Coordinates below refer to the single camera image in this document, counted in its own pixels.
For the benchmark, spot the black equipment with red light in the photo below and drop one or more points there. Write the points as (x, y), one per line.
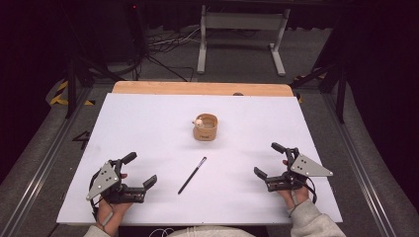
(135, 26)

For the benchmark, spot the wooden pen holder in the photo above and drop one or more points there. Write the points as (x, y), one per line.
(206, 133)

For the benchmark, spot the white metal stand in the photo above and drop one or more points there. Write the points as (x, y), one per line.
(243, 20)

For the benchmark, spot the yellow black floor tape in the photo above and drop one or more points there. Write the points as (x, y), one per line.
(59, 97)

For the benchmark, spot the aluminium floor rail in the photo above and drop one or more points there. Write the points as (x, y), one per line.
(42, 168)
(365, 164)

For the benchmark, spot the person's left hand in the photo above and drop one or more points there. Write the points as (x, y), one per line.
(113, 212)

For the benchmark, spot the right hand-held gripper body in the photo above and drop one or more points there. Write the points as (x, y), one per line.
(306, 168)

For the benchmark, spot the white table mat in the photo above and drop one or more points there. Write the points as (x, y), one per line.
(197, 204)

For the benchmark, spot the person's torso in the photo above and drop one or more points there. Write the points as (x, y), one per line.
(210, 232)

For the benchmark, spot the small animal figure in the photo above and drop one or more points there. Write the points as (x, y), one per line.
(198, 123)

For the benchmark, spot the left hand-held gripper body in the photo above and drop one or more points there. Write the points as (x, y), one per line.
(104, 179)

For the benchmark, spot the black pen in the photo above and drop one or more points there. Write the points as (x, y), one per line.
(192, 175)

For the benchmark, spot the person's right hand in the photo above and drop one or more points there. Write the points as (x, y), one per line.
(301, 196)

